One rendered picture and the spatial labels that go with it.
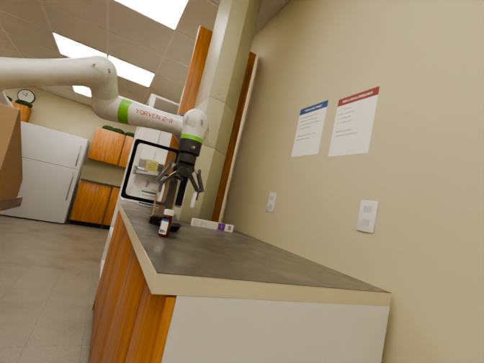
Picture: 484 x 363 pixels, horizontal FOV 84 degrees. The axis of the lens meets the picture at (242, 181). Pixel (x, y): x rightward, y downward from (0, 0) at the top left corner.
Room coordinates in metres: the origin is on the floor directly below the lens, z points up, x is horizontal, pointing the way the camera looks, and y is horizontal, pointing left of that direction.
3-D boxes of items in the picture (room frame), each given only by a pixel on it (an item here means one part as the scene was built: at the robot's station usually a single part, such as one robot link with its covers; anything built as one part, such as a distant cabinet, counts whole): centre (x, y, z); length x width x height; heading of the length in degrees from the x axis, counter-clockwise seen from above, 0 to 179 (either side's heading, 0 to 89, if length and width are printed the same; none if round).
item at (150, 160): (1.80, 0.60, 1.19); 0.30 x 0.01 x 0.40; 109
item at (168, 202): (1.22, 0.32, 1.06); 0.11 x 0.11 x 0.21
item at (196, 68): (1.99, 0.34, 1.64); 0.49 x 0.03 x 1.40; 116
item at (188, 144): (1.11, 0.24, 1.29); 0.12 x 0.09 x 0.06; 27
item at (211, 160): (1.78, 0.27, 1.33); 0.32 x 0.25 x 0.77; 26
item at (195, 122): (1.12, 0.25, 1.39); 0.13 x 0.11 x 0.14; 4
